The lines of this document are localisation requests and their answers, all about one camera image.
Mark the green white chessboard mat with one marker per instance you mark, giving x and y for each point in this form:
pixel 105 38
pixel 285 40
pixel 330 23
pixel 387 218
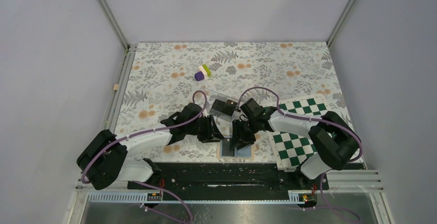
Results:
pixel 290 150

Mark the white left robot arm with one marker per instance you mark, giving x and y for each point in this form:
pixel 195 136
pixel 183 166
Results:
pixel 109 158

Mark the aluminium frame rail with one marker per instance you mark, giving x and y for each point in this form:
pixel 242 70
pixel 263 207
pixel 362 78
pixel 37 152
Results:
pixel 119 89

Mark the green white purple blocks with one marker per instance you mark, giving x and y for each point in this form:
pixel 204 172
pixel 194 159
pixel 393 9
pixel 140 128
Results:
pixel 203 73

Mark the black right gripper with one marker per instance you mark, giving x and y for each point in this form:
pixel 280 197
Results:
pixel 239 139

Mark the clear plastic card box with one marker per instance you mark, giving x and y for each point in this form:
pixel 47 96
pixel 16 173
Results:
pixel 212 96

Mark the floral table mat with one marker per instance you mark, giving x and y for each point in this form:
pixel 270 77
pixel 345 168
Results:
pixel 161 81

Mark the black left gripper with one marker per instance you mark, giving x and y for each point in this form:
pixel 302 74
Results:
pixel 212 134

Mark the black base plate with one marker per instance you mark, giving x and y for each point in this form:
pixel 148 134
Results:
pixel 233 181

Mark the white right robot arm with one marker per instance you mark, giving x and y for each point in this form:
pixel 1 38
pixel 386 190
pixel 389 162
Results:
pixel 334 141

